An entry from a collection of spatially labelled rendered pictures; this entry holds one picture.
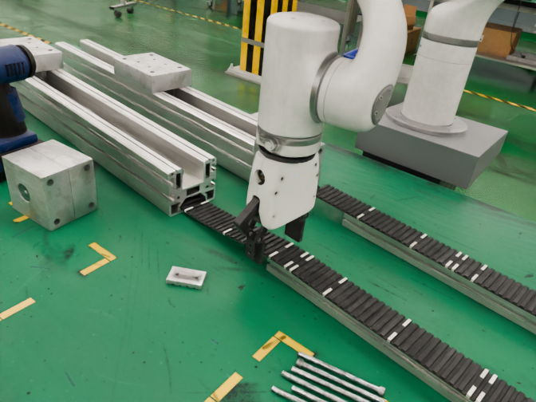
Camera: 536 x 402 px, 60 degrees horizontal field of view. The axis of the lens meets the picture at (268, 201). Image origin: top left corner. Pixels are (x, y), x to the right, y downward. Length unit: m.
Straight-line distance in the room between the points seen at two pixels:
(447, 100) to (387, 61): 0.61
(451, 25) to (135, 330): 0.84
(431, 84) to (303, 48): 0.61
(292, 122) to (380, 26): 0.14
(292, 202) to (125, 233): 0.29
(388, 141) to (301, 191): 0.49
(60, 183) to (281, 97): 0.38
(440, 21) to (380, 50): 0.59
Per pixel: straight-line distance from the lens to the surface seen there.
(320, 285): 0.64
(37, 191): 0.78
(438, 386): 0.61
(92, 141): 0.97
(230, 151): 0.93
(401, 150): 1.08
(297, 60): 0.53
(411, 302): 0.71
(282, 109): 0.55
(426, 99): 1.12
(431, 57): 1.11
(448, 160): 1.05
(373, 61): 0.51
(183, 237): 0.76
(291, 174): 0.60
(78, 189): 0.80
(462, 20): 1.09
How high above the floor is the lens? 1.23
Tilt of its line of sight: 31 degrees down
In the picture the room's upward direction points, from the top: 7 degrees clockwise
